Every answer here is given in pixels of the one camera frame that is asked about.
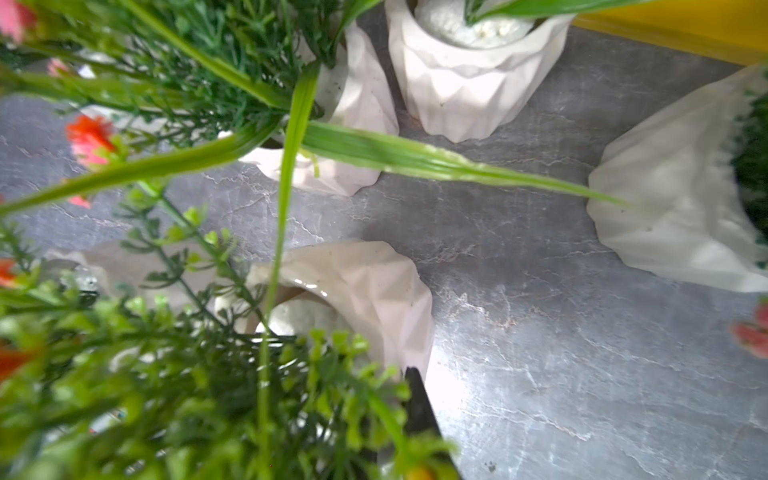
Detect orange plant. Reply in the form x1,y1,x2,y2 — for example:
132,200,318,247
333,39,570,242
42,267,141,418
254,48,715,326
1,186,458,479

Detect pink plant back centre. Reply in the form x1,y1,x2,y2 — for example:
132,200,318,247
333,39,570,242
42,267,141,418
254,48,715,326
385,1,623,143

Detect yellow rack pink blue shelves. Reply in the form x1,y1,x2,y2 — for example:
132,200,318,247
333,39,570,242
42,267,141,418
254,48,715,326
573,0,767,65

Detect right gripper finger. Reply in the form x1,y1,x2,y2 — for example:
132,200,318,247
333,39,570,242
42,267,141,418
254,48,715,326
404,367,462,479

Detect pink plant right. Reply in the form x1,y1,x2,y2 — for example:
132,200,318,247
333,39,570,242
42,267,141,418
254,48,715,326
586,62,768,361

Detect pink plant middle left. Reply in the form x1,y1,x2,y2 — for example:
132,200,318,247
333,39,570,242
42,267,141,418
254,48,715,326
0,0,625,217

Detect pink plant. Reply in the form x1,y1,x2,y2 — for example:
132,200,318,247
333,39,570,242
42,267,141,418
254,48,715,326
0,0,625,217
586,62,768,361
385,1,623,143

